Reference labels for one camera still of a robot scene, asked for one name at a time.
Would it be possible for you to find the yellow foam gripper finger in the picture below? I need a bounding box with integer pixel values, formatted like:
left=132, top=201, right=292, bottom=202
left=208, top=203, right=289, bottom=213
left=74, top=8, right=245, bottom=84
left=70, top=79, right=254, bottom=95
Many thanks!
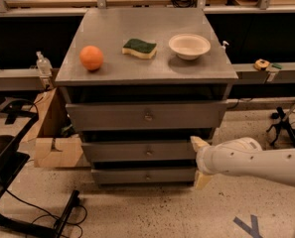
left=191, top=136, right=210, bottom=153
left=194, top=172, right=213, bottom=189

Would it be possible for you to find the grey drawer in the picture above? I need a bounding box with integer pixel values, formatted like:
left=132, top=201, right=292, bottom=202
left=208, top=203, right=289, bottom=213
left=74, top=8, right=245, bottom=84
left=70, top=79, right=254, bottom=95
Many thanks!
left=67, top=101, right=226, bottom=132
left=91, top=167, right=196, bottom=184
left=82, top=140, right=196, bottom=162

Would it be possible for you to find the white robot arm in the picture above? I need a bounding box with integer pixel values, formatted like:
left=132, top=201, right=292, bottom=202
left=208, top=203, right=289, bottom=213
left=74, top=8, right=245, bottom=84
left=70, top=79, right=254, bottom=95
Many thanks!
left=191, top=136, right=295, bottom=189

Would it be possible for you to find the grey top drawer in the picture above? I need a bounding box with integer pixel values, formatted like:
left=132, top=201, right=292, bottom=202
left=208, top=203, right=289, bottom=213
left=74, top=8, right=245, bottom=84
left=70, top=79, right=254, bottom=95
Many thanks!
left=67, top=101, right=226, bottom=132

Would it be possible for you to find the grey drawer cabinet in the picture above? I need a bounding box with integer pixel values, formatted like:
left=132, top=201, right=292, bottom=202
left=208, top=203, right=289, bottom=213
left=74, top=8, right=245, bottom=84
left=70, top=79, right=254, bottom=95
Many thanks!
left=56, top=8, right=237, bottom=170

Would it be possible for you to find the grey bottom drawer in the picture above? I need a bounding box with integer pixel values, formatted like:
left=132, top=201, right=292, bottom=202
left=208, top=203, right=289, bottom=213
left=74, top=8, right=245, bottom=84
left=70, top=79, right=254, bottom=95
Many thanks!
left=91, top=167, right=196, bottom=184

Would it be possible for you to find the white bowl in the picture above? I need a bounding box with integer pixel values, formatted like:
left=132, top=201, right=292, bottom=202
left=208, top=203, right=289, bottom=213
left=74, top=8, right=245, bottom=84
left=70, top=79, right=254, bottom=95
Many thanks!
left=169, top=34, right=211, bottom=60

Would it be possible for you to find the small white pump bottle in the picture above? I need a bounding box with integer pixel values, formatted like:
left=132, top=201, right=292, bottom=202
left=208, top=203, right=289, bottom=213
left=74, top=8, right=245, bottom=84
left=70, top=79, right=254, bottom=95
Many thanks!
left=221, top=41, right=229, bottom=51

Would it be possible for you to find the small green object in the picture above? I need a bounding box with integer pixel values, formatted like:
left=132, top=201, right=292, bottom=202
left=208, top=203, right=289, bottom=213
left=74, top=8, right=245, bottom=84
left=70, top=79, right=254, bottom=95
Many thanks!
left=272, top=63, right=282, bottom=69

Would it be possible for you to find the green yellow sponge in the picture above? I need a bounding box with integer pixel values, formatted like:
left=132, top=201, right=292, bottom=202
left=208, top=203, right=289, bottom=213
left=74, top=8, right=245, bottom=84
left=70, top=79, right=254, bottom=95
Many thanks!
left=122, top=39, right=157, bottom=60

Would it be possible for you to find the orange fruit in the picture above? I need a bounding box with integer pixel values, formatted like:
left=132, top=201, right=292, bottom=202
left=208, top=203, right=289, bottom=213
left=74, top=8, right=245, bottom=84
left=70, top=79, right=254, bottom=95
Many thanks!
left=79, top=46, right=103, bottom=71

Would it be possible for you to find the cardboard box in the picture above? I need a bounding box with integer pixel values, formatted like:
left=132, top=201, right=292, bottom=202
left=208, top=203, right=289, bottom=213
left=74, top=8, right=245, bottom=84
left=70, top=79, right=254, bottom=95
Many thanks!
left=23, top=88, right=89, bottom=169

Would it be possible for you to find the clear sanitizer bottle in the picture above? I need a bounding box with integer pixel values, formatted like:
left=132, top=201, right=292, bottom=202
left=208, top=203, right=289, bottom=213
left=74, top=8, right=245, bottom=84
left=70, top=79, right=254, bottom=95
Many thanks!
left=36, top=52, right=53, bottom=76

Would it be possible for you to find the black floor cable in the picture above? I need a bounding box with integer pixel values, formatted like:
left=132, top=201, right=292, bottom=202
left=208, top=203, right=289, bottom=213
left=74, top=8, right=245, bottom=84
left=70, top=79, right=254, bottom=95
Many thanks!
left=6, top=188, right=88, bottom=238

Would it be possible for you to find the black chair frame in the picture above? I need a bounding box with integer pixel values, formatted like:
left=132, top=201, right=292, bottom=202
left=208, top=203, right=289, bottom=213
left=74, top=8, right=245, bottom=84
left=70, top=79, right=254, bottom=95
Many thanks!
left=0, top=97, right=79, bottom=238

